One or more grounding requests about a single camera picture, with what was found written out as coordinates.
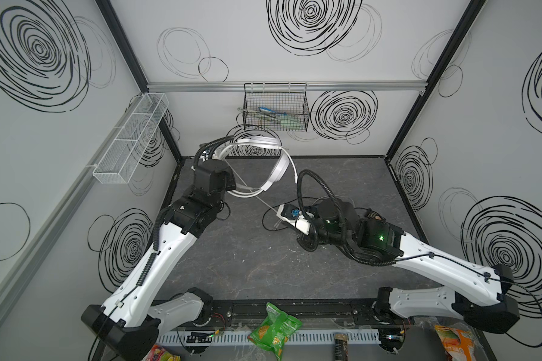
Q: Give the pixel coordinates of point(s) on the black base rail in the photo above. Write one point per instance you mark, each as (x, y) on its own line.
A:
(361, 312)

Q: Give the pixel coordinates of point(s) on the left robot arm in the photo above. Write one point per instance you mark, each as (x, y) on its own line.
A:
(130, 321)

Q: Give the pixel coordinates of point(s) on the white headphones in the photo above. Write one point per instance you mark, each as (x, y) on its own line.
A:
(257, 164)

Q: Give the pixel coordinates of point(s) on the black blue headphones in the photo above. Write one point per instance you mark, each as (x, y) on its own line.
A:
(354, 215)

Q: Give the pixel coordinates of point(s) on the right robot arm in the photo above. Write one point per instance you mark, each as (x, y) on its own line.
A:
(478, 295)

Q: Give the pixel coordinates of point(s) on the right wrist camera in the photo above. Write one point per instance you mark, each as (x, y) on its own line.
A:
(293, 216)

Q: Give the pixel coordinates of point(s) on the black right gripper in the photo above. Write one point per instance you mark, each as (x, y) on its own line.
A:
(318, 214)

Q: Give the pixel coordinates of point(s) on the clear wall shelf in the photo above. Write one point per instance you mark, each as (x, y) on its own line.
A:
(124, 154)

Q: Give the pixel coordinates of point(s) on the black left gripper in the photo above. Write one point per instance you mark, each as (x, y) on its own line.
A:
(212, 168)

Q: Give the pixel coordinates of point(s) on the colourful snack packet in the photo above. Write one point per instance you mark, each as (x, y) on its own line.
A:
(158, 353)

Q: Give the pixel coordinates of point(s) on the green snack bag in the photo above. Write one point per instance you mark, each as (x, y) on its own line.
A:
(275, 331)

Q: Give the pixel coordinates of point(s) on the dark can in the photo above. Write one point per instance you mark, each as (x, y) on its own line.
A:
(341, 347)

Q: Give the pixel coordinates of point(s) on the orange snack bag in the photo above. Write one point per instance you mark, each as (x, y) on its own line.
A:
(458, 344)

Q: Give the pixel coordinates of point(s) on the aluminium wall rail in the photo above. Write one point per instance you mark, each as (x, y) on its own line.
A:
(272, 86)

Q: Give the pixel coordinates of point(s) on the black wire basket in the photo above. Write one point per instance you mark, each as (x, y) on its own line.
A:
(285, 111)

